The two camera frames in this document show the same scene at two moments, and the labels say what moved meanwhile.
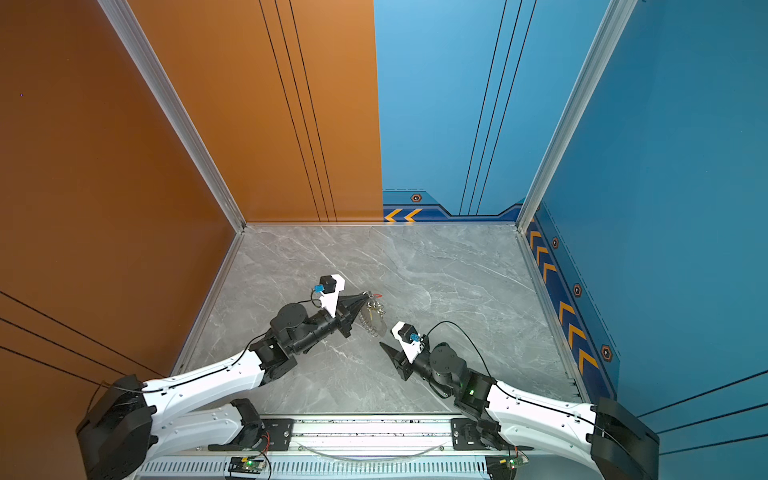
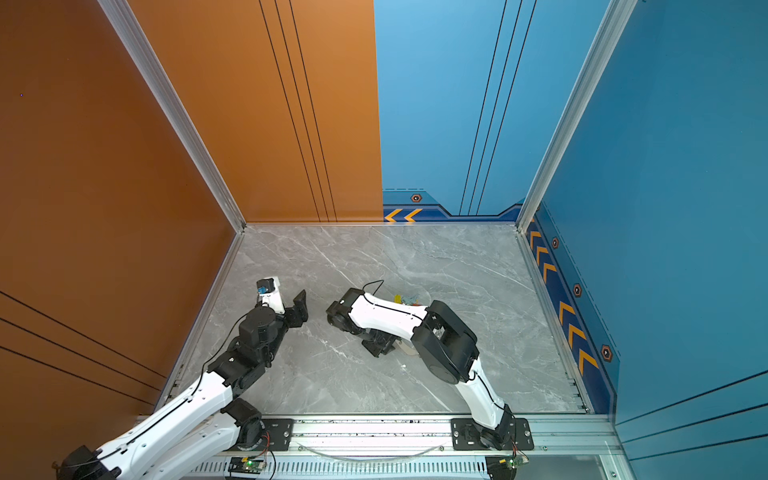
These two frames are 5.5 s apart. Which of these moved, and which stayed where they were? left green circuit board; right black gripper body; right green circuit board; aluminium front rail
Moved: right black gripper body
Stayed: right green circuit board; left green circuit board; aluminium front rail
